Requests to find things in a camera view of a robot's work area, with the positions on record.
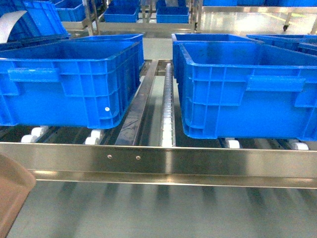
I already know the blue bin rear left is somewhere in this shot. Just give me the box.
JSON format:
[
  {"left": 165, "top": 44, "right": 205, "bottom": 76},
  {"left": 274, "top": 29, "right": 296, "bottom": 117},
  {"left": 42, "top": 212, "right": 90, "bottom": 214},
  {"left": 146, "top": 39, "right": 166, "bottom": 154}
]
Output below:
[{"left": 68, "top": 33, "right": 145, "bottom": 70}]

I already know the beige plastic scoop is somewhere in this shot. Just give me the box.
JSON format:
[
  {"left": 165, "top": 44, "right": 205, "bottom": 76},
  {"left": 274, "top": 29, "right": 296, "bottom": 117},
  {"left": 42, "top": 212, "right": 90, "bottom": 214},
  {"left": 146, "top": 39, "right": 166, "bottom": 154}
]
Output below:
[{"left": 0, "top": 154, "right": 36, "bottom": 238}]

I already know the blue bin front left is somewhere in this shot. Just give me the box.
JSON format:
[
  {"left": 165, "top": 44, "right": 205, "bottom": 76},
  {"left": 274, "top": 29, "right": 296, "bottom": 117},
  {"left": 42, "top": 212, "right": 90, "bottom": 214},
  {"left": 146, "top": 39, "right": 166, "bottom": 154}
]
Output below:
[{"left": 0, "top": 40, "right": 140, "bottom": 129}]

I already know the blue bin front right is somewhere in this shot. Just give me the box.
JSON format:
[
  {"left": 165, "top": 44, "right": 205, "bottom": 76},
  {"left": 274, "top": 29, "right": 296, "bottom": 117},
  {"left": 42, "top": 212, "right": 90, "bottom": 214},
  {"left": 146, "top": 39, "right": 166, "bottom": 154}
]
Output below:
[{"left": 175, "top": 42, "right": 317, "bottom": 141}]

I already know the steel shelf rack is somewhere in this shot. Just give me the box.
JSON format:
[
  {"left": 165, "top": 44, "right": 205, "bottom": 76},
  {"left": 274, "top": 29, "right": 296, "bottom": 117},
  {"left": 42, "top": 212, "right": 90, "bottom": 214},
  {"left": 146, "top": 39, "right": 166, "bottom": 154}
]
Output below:
[{"left": 0, "top": 0, "right": 317, "bottom": 190}]

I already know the blue bin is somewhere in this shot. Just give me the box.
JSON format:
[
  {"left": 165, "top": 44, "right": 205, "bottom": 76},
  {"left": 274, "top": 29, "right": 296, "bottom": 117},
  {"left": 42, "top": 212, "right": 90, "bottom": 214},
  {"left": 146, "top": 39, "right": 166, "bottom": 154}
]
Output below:
[
  {"left": 68, "top": 33, "right": 145, "bottom": 70},
  {"left": 175, "top": 42, "right": 317, "bottom": 141},
  {"left": 0, "top": 40, "right": 140, "bottom": 129},
  {"left": 171, "top": 33, "right": 261, "bottom": 79}
]

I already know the blue bin rear right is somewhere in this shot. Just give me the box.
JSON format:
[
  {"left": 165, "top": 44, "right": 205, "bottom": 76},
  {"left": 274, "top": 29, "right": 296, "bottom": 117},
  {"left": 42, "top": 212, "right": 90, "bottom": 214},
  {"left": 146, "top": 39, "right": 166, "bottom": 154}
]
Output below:
[{"left": 171, "top": 33, "right": 261, "bottom": 79}]

